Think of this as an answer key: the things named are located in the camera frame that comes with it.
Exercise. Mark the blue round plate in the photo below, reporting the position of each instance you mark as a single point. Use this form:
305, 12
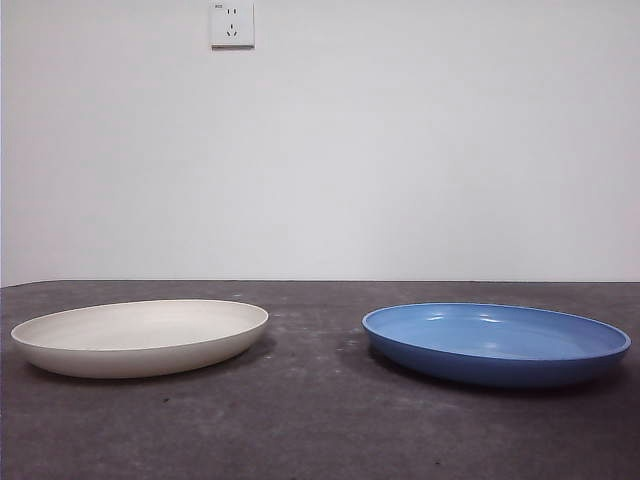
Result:
490, 360

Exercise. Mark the white wall socket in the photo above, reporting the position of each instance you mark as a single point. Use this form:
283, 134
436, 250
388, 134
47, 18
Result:
232, 25

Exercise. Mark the white round plate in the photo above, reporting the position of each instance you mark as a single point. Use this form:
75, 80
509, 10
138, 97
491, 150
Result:
135, 345

